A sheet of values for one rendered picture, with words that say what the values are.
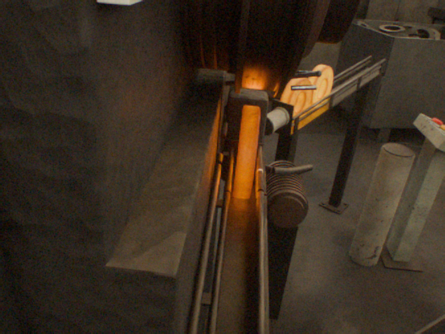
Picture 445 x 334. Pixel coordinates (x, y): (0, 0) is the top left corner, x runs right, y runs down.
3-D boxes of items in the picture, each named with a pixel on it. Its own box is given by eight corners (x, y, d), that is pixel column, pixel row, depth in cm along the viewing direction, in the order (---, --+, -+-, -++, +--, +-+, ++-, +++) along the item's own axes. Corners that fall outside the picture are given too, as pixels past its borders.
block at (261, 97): (216, 181, 104) (224, 95, 93) (219, 167, 111) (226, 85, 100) (257, 186, 104) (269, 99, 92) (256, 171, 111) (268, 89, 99)
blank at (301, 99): (281, 83, 116) (290, 85, 114) (306, 70, 126) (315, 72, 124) (275, 129, 124) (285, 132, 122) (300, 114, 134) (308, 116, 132)
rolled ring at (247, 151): (260, 94, 81) (244, 92, 81) (260, 127, 65) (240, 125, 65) (249, 171, 90) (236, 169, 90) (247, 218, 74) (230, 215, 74)
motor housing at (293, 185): (244, 323, 133) (266, 190, 107) (246, 277, 152) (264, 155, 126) (283, 327, 132) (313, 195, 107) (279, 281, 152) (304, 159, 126)
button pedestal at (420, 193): (386, 272, 161) (438, 136, 132) (371, 236, 182) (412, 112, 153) (424, 276, 160) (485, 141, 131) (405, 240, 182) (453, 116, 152)
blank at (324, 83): (306, 70, 126) (315, 72, 124) (328, 59, 136) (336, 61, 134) (300, 114, 134) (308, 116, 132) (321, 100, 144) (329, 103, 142)
